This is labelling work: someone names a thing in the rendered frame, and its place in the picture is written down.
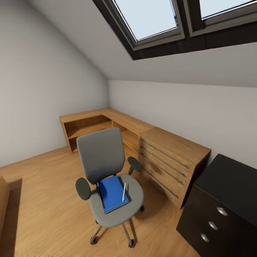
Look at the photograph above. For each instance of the cabinet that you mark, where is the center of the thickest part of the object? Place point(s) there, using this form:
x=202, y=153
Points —
x=171, y=163
x=214, y=231

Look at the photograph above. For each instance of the bookcase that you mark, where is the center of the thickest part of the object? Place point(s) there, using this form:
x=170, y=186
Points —
x=130, y=128
x=108, y=114
x=79, y=124

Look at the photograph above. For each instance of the folder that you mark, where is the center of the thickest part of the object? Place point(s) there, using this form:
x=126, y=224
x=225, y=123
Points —
x=111, y=193

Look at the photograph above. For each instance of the desk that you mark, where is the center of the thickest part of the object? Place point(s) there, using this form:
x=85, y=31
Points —
x=233, y=185

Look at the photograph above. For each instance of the swivel chair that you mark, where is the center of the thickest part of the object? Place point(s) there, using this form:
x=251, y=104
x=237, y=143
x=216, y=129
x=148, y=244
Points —
x=102, y=155

